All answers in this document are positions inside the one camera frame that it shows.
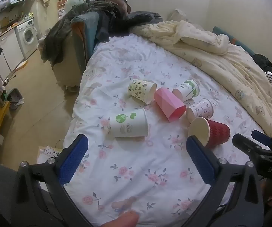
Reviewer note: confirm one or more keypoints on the teal pillow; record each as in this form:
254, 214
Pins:
235, 40

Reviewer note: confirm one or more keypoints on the pile of dark clothes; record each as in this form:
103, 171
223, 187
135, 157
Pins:
62, 33

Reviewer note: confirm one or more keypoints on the yellow patterned paper cup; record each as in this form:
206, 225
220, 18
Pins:
140, 91

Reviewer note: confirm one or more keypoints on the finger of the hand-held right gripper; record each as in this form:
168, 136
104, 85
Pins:
264, 139
247, 146

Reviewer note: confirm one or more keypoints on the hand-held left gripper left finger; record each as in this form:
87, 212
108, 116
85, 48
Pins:
73, 160

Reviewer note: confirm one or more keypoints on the white kitchen cabinet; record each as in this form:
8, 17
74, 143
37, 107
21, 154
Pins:
7, 52

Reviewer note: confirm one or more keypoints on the cream armchair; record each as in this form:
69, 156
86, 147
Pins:
66, 68

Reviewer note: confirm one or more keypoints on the black garment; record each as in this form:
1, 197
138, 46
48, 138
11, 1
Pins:
264, 63

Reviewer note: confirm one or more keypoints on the white cup pink panda print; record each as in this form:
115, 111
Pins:
201, 110

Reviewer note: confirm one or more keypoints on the white washing machine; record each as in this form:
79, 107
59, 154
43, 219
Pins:
28, 36

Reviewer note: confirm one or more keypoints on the white cup green tree print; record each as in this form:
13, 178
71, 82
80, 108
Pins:
129, 125

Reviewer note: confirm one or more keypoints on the white cup green leaf print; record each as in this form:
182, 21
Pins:
188, 89

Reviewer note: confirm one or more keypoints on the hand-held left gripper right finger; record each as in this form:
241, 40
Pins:
201, 163

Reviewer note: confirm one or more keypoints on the grey dustpan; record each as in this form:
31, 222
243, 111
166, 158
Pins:
14, 97

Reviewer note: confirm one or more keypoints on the blue jeans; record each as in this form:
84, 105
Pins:
88, 30

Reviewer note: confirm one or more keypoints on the pink faceted cup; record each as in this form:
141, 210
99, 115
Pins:
169, 104

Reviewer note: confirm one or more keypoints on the white floral box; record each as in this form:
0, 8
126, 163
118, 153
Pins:
47, 153

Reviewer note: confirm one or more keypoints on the grey folded cloth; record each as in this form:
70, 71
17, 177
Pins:
145, 17

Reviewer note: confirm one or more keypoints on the cream bear print blanket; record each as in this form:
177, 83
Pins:
221, 49

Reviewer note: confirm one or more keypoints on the red ribbed paper cup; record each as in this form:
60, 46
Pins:
215, 132

